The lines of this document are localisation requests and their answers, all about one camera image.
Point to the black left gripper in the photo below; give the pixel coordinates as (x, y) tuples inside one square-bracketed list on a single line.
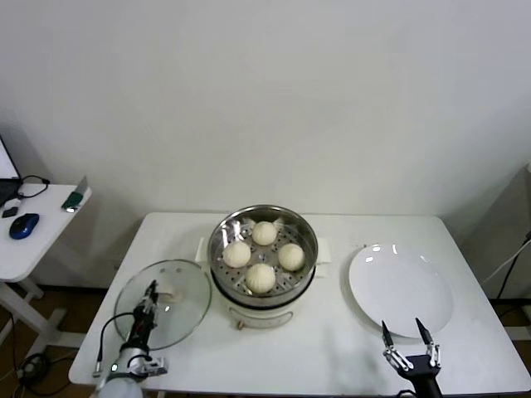
[(145, 327)]

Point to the white steamed baozi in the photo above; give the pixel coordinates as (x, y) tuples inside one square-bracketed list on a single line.
[(236, 254), (260, 278), (264, 233), (291, 257)]

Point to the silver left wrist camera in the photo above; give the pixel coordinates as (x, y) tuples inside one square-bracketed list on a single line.
[(153, 365)]

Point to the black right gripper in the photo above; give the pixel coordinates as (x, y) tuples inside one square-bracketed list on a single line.
[(423, 373)]

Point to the cream electric cooking pot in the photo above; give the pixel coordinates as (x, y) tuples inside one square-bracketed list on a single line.
[(257, 317)]

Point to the perforated steel steamer basket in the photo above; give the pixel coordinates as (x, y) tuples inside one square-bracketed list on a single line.
[(217, 244)]

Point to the green circuit board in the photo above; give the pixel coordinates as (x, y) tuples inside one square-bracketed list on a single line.
[(74, 201)]

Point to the round glass pot lid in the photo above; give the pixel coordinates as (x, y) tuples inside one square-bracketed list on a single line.
[(186, 278)]

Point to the white side desk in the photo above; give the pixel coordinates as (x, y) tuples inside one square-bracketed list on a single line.
[(41, 232)]

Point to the black laptop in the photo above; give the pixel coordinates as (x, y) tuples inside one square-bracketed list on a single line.
[(6, 188)]

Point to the white stand foot bar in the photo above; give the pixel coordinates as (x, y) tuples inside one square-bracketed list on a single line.
[(518, 333)]

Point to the large white plate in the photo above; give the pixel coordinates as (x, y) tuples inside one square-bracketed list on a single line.
[(398, 290)]

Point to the small black device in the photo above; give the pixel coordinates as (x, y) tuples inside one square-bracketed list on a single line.
[(9, 212)]

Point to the white plug adapter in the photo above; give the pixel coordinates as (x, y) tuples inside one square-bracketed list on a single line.
[(12, 203)]

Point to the blue computer mouse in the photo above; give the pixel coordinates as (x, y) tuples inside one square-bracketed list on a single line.
[(24, 226)]

